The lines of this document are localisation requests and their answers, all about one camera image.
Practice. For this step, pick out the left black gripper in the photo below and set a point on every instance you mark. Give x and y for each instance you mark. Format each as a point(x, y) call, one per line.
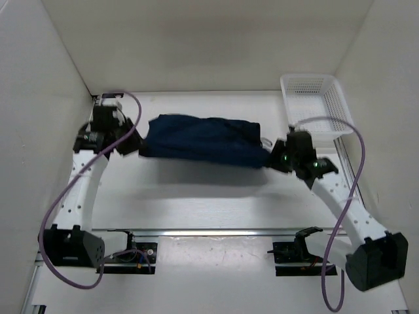
point(135, 142)

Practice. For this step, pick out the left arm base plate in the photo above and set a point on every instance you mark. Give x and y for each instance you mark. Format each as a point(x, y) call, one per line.
point(129, 254)

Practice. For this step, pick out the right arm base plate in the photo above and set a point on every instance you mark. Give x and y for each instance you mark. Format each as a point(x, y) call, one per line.
point(292, 258)

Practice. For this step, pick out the navy blue shorts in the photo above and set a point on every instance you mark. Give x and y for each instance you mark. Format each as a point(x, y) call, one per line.
point(215, 140)

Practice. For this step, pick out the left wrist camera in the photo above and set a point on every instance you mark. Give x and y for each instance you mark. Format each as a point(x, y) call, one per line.
point(113, 103)

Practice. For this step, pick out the white plastic mesh basket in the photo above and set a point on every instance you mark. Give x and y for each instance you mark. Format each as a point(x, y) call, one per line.
point(311, 95)

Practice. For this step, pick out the small dark label sticker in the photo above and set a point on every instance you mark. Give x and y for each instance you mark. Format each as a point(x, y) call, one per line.
point(112, 95)

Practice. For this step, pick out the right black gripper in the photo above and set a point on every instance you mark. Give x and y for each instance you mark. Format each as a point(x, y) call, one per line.
point(279, 146)

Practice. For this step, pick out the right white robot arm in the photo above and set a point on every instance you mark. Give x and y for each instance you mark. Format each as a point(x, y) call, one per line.
point(374, 256)

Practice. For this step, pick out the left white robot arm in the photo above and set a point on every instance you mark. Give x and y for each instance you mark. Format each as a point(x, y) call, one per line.
point(69, 240)

